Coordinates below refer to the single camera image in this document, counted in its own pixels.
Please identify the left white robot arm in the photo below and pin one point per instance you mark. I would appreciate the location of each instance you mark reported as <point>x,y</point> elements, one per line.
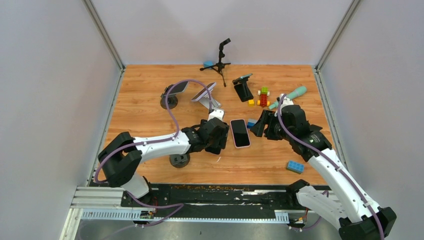
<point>120,159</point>

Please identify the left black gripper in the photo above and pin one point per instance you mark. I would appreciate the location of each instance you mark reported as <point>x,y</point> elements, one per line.
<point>221,141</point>

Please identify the black phone stand rear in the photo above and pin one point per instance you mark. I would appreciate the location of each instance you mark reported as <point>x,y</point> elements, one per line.
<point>243,91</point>

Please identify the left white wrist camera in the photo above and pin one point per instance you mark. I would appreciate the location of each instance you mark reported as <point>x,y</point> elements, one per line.
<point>216,113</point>

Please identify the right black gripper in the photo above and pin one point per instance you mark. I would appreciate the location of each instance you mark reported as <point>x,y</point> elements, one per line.
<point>267,117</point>

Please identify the teal small block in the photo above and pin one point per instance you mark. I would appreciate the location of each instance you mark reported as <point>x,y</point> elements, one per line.
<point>208,63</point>

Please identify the teal cylinder toy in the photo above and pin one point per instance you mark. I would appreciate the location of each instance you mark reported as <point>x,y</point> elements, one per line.
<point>299,91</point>

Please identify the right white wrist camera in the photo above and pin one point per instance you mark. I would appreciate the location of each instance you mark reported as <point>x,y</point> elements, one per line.
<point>286,102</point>

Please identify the grey phone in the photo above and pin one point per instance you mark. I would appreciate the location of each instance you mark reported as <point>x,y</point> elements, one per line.
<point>175,89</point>

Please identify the light blue duplo brick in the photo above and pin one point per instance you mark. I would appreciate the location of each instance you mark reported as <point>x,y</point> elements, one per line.
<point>295,167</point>

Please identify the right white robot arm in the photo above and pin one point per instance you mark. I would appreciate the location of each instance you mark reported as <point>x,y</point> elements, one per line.
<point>355,215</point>

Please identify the dark round-base phone stand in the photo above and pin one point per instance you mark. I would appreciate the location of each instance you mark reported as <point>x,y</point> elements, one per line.
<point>171,101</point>

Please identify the red green toy brick car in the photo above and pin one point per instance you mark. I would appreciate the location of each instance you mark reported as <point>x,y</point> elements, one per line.
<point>263,94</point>

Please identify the blue phone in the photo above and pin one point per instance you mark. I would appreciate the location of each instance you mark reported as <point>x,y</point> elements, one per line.
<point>242,79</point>

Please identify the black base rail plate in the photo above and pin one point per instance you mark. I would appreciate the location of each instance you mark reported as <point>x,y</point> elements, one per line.
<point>218,201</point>

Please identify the blue grey duplo brick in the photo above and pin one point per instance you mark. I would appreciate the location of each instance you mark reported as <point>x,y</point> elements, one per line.
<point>251,122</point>

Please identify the black mini tripod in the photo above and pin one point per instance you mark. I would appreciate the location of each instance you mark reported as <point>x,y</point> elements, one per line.
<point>219,66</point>

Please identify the grey round-base phone stand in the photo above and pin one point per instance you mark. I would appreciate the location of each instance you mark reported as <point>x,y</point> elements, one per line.
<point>179,160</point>

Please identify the white folding phone stand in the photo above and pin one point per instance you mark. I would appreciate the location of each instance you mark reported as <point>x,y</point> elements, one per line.
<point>209,103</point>

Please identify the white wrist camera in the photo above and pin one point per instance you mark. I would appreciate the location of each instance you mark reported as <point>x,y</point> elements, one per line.
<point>216,113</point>
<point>286,102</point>

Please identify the yellow small cube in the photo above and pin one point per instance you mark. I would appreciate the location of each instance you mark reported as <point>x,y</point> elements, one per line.
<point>251,102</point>

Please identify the pink case smartphone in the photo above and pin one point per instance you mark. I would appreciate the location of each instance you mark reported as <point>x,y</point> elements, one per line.
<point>240,133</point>

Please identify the lavender phone on white stand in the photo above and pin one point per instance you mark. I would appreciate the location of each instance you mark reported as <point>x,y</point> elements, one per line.
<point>204,93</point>

